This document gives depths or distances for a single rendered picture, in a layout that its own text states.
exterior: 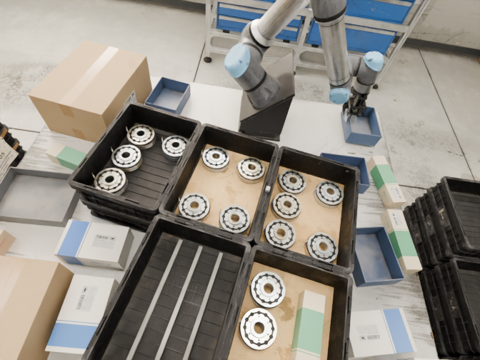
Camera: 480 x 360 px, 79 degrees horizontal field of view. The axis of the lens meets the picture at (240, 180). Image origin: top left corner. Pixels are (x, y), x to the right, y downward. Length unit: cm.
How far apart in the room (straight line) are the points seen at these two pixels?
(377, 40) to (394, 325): 240
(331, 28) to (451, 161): 216
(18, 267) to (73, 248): 14
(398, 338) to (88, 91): 139
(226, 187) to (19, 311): 68
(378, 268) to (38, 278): 111
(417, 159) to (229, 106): 178
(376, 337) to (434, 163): 202
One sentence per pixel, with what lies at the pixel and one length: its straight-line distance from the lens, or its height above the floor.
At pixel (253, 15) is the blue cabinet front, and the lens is 278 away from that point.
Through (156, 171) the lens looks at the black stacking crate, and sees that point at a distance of 110.
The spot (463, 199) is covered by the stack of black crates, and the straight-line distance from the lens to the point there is 200.
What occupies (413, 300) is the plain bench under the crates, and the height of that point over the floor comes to 70.
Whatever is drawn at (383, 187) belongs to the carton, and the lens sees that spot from 138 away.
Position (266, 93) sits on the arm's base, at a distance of 124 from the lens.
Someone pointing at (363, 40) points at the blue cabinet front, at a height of 43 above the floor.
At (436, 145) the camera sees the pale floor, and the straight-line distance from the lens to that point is 304.
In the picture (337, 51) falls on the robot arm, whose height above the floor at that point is 121.
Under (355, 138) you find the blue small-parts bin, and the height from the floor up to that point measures 75.
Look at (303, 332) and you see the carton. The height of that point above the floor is 89.
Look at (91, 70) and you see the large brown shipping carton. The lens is 144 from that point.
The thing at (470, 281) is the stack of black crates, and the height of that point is 38.
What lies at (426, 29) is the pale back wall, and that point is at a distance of 414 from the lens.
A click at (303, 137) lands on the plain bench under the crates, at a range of 146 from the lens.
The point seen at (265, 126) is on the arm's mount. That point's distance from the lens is 134.
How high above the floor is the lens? 172
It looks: 56 degrees down
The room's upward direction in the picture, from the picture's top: 11 degrees clockwise
